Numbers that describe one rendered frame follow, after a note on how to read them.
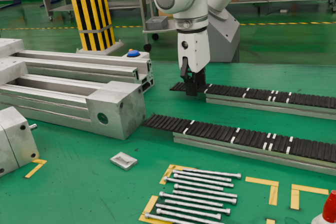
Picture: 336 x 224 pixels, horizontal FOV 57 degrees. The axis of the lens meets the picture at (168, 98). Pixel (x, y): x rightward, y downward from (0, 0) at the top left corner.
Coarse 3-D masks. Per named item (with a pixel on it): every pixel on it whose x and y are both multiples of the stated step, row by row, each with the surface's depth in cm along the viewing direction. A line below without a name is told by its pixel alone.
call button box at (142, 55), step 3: (126, 54) 106; (138, 54) 103; (141, 54) 104; (144, 54) 104; (147, 54) 105; (135, 57) 102; (138, 57) 102; (141, 57) 102; (144, 57) 103; (147, 57) 105; (150, 63) 107
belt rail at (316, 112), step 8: (208, 96) 80; (216, 96) 78; (224, 96) 77; (224, 104) 78; (232, 104) 77; (240, 104) 76; (248, 104) 75; (256, 104) 75; (264, 104) 74; (272, 104) 72; (280, 104) 71; (288, 104) 70; (296, 104) 69; (288, 112) 71; (296, 112) 70; (304, 112) 69; (312, 112) 68; (320, 112) 68; (328, 112) 67
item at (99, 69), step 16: (32, 64) 103; (48, 64) 99; (64, 64) 96; (80, 64) 94; (96, 64) 92; (112, 64) 96; (128, 64) 93; (144, 64) 90; (80, 80) 97; (96, 80) 92; (112, 80) 89; (128, 80) 86; (144, 80) 91
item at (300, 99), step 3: (300, 93) 72; (303, 93) 72; (297, 96) 71; (300, 96) 71; (303, 96) 71; (297, 99) 70; (300, 99) 70; (303, 99) 69; (294, 102) 69; (297, 102) 69; (300, 102) 68; (303, 102) 69
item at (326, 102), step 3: (327, 96) 69; (327, 99) 68; (330, 99) 69; (333, 99) 68; (324, 102) 68; (327, 102) 67; (330, 102) 67; (333, 102) 67; (324, 105) 67; (327, 105) 66; (330, 105) 66; (333, 105) 66
